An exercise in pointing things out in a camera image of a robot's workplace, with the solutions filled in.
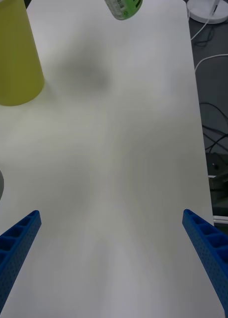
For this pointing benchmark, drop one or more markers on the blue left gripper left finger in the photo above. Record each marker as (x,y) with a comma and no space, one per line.
(13,256)

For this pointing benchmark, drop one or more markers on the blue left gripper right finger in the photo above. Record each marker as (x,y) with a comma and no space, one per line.
(213,258)

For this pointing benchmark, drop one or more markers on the green bottle with black cap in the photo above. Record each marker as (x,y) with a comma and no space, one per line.
(123,8)

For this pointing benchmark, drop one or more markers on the black box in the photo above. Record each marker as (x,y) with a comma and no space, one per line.
(221,188)

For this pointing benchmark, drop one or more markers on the white round base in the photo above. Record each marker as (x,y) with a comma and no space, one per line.
(203,12)

